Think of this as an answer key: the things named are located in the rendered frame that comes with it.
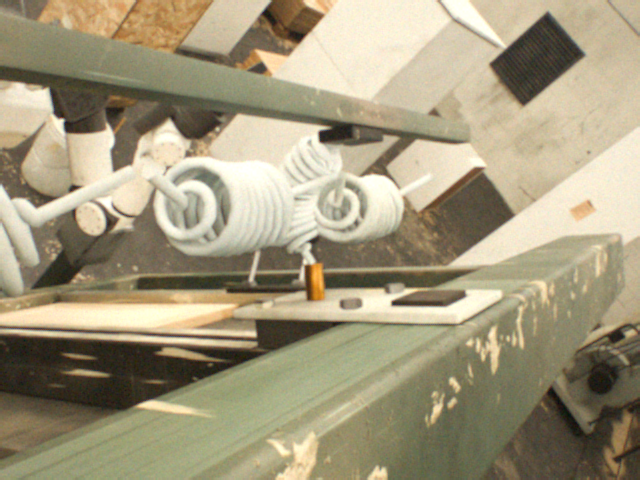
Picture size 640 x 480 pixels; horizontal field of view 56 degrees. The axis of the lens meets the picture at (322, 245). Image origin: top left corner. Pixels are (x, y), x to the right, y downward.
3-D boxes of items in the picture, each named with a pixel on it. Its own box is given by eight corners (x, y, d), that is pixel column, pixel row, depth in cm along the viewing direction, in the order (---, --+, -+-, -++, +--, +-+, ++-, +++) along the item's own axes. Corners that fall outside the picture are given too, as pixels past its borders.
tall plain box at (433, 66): (278, 154, 474) (450, -22, 390) (319, 216, 460) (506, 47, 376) (198, 151, 398) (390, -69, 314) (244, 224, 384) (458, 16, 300)
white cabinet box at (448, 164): (403, 167, 659) (454, 123, 625) (434, 210, 646) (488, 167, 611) (385, 167, 621) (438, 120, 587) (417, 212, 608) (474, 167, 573)
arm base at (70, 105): (31, 113, 135) (26, 60, 131) (89, 112, 143) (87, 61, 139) (51, 124, 124) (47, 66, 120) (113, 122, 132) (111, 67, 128)
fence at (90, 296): (79, 306, 151) (77, 290, 151) (440, 312, 100) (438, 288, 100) (61, 310, 147) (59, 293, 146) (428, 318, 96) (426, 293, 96)
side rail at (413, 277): (158, 312, 172) (154, 273, 172) (568, 320, 113) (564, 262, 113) (141, 316, 167) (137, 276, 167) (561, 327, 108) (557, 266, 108)
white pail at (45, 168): (64, 153, 310) (110, 89, 287) (90, 200, 303) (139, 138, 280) (4, 151, 283) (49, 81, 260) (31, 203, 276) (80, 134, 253)
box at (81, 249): (88, 232, 185) (117, 196, 177) (105, 264, 183) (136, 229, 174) (53, 235, 175) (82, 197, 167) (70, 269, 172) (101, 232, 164)
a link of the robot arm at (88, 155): (63, 231, 138) (47, 134, 130) (100, 213, 150) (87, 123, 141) (106, 238, 135) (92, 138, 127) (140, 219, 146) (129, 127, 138)
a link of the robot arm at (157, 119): (213, 145, 125) (171, 175, 128) (209, 117, 132) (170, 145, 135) (175, 108, 117) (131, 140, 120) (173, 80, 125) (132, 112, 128)
